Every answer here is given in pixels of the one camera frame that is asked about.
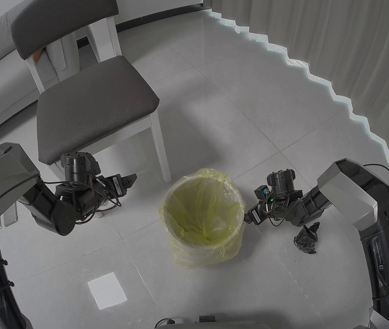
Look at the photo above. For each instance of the orange cushion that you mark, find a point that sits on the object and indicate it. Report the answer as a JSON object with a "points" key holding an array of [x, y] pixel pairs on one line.
{"points": [[37, 57]]}

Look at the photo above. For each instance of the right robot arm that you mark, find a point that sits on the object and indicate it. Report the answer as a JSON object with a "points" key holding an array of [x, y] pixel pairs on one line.
{"points": [[345, 190]]}

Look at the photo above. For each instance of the white curtain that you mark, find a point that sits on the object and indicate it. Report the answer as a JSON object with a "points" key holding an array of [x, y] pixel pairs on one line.
{"points": [[335, 29]]}

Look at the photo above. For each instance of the white chair with grey padding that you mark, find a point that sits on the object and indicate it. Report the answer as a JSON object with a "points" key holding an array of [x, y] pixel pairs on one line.
{"points": [[95, 105]]}

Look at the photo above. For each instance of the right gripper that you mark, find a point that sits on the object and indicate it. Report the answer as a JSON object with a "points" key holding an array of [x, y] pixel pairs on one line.
{"points": [[266, 213]]}

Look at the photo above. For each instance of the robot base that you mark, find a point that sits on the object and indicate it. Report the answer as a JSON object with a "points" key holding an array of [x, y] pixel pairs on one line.
{"points": [[235, 325]]}

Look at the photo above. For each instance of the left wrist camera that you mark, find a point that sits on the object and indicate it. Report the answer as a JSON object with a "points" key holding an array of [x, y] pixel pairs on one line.
{"points": [[93, 168]]}

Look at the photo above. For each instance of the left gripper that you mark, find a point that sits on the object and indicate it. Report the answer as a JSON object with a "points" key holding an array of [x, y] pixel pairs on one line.
{"points": [[101, 194]]}

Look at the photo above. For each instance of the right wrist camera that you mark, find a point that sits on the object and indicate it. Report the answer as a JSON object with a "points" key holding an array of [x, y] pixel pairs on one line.
{"points": [[262, 193]]}

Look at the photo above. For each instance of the crumpled black plastic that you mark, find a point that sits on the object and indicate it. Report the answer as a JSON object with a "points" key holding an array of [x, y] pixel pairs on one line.
{"points": [[306, 240]]}

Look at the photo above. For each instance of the white trash bin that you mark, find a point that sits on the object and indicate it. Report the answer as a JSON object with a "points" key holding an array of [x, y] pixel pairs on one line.
{"points": [[197, 250]]}

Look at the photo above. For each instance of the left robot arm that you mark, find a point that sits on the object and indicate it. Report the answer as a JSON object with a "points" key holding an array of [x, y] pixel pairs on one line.
{"points": [[5, 176]]}

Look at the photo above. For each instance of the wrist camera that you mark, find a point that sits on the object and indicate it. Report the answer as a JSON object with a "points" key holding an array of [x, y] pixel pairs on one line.
{"points": [[262, 193], [93, 168]]}

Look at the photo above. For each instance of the yellow plastic bag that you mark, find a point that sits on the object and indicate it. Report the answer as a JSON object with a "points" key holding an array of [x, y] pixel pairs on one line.
{"points": [[201, 211]]}

